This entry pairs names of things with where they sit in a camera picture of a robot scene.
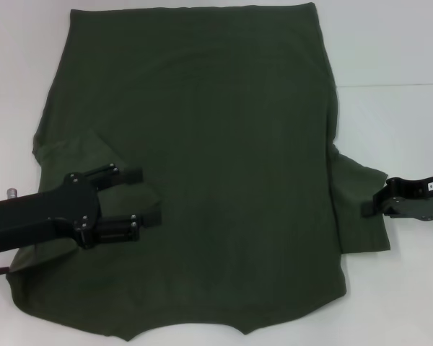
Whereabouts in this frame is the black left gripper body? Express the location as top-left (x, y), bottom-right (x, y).
top-left (0, 172), bottom-right (102, 256)

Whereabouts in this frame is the dark green t-shirt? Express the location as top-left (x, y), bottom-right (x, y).
top-left (6, 2), bottom-right (393, 324)

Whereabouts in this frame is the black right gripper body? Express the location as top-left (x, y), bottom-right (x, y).
top-left (383, 174), bottom-right (433, 221)

